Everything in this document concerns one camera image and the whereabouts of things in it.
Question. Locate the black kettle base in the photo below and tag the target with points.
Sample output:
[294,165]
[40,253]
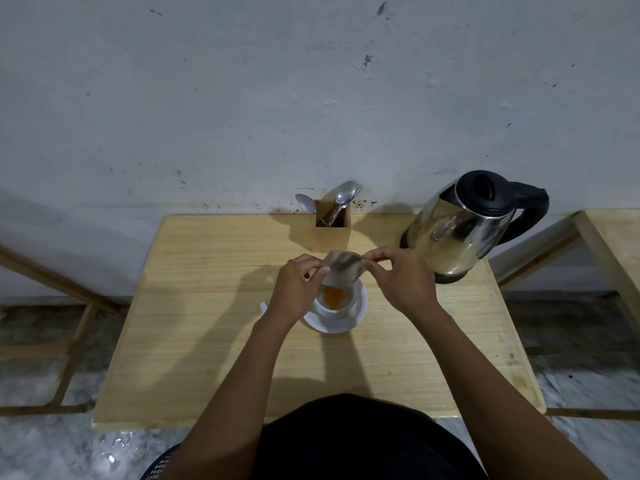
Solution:
[455,278]

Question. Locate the steel fork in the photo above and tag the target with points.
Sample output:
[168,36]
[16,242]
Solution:
[356,188]

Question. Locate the wooden frame rack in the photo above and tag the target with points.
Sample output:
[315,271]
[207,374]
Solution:
[65,314]

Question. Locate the white saucer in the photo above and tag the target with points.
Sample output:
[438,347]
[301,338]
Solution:
[332,328]

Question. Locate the wooden utensil holder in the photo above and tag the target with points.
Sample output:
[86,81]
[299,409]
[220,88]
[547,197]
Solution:
[332,237]

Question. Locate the person's right hand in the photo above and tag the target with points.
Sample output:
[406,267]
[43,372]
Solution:
[407,284]

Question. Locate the person's right forearm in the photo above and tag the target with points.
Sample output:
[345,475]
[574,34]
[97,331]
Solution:
[495,389]

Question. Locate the large steel spoon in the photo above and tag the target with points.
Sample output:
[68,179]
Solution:
[343,193]

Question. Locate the person's right thumb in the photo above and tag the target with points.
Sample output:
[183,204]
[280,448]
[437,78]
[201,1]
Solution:
[376,271]

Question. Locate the steel electric kettle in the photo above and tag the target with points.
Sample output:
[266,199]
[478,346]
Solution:
[455,234]

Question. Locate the person's left thumb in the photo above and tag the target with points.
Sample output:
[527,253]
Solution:
[312,282]

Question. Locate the small steel spoon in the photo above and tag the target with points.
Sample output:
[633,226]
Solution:
[305,201]

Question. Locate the grey paper sachet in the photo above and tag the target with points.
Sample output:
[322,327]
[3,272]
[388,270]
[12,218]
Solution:
[344,269]

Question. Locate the person's black clothing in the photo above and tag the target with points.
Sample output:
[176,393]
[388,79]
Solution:
[370,439]

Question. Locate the person's left forearm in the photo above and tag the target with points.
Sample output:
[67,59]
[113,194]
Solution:
[235,394]

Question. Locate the white cup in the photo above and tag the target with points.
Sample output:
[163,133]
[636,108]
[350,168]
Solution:
[352,304]

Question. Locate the blue mesh chair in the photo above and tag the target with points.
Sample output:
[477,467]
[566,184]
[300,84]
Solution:
[162,464]

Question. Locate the person's left hand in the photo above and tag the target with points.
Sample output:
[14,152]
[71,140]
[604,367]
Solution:
[287,294]

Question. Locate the white paper scrap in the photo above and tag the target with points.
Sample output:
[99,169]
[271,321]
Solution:
[263,308]

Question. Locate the light wooden table with legs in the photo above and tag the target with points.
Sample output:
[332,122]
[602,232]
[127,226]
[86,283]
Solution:
[607,244]

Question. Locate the orange tea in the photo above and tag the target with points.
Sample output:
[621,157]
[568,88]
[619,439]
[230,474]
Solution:
[334,296]

